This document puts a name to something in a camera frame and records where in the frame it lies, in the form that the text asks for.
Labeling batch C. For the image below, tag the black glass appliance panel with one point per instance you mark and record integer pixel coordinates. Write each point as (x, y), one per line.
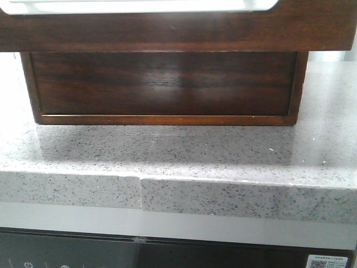
(39, 248)

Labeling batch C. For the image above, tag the white QR code sticker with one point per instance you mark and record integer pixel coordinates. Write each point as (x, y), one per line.
(322, 261)

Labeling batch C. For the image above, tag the dark wooden drawer cabinet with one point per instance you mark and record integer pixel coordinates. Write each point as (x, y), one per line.
(165, 88)

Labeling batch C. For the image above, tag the dark wooden drawer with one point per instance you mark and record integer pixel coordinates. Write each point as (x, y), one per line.
(288, 26)

